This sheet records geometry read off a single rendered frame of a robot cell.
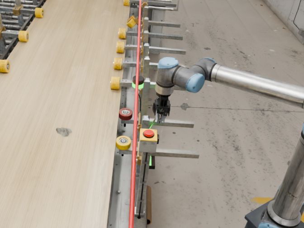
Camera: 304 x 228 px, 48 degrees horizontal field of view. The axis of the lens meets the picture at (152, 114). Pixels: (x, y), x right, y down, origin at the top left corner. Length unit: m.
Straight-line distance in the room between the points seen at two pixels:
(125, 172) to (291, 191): 0.94
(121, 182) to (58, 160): 0.43
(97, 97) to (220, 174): 1.38
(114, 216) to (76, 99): 0.73
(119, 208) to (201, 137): 1.64
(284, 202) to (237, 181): 1.43
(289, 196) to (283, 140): 2.06
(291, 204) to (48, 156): 1.13
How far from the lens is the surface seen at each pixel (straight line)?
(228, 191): 2.91
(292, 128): 3.83
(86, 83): 2.25
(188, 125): 2.05
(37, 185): 1.63
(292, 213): 1.65
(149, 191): 2.67
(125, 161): 2.09
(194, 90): 1.52
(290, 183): 1.54
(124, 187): 1.96
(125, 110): 2.01
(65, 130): 1.86
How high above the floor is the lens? 2.12
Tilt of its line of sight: 37 degrees down
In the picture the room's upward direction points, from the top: 7 degrees clockwise
